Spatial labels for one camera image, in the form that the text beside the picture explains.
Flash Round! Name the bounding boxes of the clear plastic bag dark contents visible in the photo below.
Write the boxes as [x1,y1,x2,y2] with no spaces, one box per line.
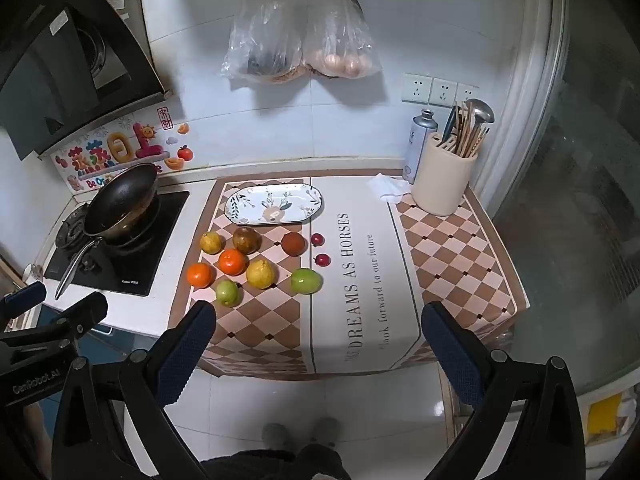
[221,0,307,83]

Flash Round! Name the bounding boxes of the green apple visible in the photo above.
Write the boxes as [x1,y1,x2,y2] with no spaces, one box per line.
[215,279,243,308]
[290,267,323,295]

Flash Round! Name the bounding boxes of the silver metal can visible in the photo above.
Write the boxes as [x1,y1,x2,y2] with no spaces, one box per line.
[402,109,438,185]

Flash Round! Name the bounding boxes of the brown green pomegranate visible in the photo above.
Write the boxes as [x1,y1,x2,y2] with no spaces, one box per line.
[232,226,262,255]

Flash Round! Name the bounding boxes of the cream utensil holder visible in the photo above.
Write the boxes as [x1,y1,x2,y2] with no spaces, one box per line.
[411,132,479,217]

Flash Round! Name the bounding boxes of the clear plastic bag of eggs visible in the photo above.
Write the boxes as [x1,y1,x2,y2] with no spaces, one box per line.
[302,0,383,80]

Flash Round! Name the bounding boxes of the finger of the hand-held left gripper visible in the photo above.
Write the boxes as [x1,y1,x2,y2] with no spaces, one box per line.
[0,291,109,361]
[0,281,47,331]

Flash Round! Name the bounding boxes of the brown checkered table mat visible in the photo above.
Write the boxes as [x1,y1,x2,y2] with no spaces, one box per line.
[167,176,518,380]

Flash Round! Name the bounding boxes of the black gas stove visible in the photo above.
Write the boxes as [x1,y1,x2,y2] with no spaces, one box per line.
[42,190,191,297]

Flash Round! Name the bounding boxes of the floral oval plate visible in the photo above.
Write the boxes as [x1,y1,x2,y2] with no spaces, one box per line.
[223,184,323,226]

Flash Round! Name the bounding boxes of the black range hood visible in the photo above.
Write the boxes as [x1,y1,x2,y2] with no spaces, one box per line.
[0,0,168,161]

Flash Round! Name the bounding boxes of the glass window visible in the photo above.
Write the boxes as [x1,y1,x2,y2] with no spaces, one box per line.
[492,0,640,391]

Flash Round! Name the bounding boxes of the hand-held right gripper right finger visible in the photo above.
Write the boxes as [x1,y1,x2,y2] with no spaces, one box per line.
[421,301,587,480]

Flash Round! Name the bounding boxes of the white crumpled tissue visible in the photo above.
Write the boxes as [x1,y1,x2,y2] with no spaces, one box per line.
[368,173,413,204]

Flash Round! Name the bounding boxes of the colourful wall sticker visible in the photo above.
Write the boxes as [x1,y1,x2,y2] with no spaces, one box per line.
[50,115,166,193]

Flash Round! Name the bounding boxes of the grey slipper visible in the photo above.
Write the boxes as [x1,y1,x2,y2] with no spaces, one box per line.
[310,416,343,448]
[262,422,296,453]

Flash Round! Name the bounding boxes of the metal ladle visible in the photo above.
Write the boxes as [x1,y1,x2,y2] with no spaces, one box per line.
[462,99,496,158]

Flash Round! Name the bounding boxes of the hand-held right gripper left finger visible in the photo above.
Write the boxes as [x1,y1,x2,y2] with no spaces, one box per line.
[50,300,217,480]

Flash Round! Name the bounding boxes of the orange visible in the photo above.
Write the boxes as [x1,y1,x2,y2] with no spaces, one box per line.
[186,262,217,289]
[218,248,249,277]

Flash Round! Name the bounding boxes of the person's dark clothing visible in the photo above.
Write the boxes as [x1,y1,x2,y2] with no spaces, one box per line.
[200,442,351,480]

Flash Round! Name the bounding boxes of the yellow packet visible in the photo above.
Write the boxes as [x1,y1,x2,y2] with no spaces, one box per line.
[587,394,623,433]

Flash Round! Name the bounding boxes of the reddish tangerine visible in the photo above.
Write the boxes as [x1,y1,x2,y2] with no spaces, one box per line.
[280,232,307,257]

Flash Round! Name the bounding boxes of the black frying pan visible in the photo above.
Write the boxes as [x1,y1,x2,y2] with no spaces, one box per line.
[54,162,161,301]

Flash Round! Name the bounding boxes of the dark kitchen knife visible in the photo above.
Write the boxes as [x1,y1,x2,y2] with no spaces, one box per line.
[440,105,458,148]

